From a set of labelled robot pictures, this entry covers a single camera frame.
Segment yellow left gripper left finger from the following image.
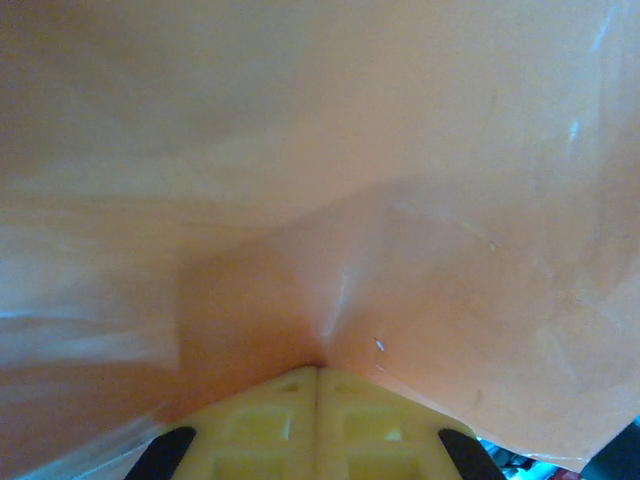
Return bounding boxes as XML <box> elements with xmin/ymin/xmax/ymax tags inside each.
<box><xmin>124</xmin><ymin>365</ymin><xmax>320</xmax><ymax>480</ymax></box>

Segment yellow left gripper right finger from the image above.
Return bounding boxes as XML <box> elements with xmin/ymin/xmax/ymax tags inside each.
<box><xmin>315</xmin><ymin>367</ymin><xmax>506</xmax><ymax>480</ymax></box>

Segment orange wrapping paper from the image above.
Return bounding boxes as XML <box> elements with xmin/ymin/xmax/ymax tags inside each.
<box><xmin>0</xmin><ymin>0</ymin><xmax>640</xmax><ymax>474</ymax></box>

